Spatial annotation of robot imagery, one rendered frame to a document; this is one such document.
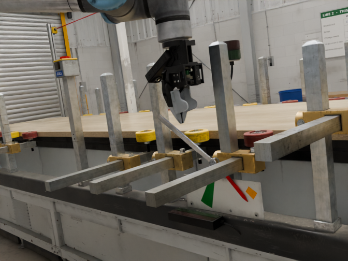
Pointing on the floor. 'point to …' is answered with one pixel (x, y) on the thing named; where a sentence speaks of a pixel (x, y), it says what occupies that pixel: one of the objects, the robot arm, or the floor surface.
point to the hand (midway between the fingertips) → (179, 118)
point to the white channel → (126, 67)
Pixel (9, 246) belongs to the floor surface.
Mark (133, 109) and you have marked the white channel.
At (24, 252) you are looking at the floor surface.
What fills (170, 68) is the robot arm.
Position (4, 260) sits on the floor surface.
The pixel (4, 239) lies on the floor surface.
